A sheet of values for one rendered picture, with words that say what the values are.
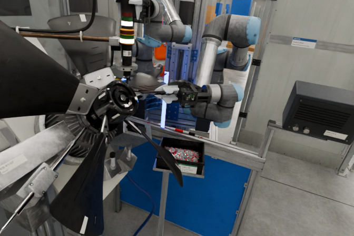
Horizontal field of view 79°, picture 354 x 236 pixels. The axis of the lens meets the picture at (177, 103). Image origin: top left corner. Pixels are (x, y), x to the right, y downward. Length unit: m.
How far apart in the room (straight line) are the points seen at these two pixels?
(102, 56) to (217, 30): 0.51
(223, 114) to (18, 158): 0.70
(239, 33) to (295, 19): 1.43
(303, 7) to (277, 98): 0.90
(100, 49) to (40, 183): 0.43
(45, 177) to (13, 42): 0.32
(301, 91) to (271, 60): 1.49
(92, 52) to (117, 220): 1.37
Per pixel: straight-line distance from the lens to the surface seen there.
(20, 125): 0.81
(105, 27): 0.85
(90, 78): 0.75
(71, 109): 0.67
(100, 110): 0.66
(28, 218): 1.08
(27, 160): 0.66
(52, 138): 0.70
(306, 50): 2.44
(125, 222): 1.85
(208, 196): 1.39
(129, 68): 0.71
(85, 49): 0.79
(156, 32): 0.96
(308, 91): 0.97
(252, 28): 1.01
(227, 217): 1.47
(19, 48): 0.60
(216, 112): 0.92
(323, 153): 2.87
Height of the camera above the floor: 1.49
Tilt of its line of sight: 25 degrees down
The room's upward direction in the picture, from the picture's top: 6 degrees clockwise
